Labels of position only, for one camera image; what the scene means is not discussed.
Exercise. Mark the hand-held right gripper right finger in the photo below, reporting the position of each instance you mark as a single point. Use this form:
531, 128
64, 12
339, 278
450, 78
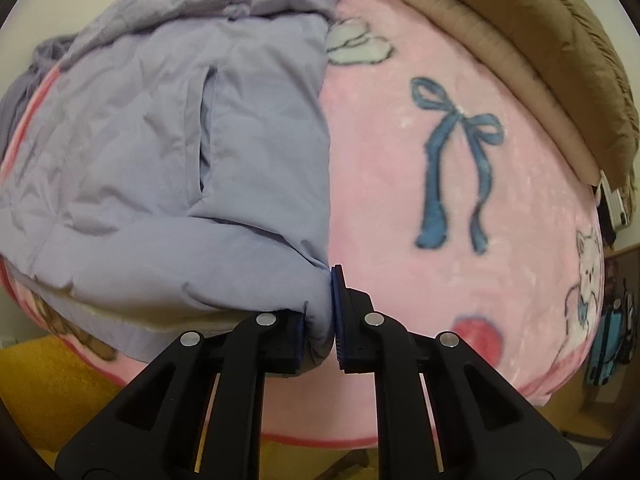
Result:
339, 310

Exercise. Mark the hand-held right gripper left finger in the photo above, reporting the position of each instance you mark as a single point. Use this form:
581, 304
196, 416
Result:
280, 345

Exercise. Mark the lilac zip-up jacket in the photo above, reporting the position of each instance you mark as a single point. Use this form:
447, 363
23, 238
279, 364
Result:
175, 160

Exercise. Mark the pink printed blanket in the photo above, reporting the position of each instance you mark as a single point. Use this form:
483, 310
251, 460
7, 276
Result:
400, 210

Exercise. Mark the blue bag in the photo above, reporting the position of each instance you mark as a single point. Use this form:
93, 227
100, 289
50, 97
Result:
607, 345

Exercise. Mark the white box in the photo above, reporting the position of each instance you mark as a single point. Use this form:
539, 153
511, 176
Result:
612, 205

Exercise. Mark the brown puffer coat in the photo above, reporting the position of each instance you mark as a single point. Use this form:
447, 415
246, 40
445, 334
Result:
550, 20

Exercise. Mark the lavender fleece garment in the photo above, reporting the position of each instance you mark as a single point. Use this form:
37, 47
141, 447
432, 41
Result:
50, 50

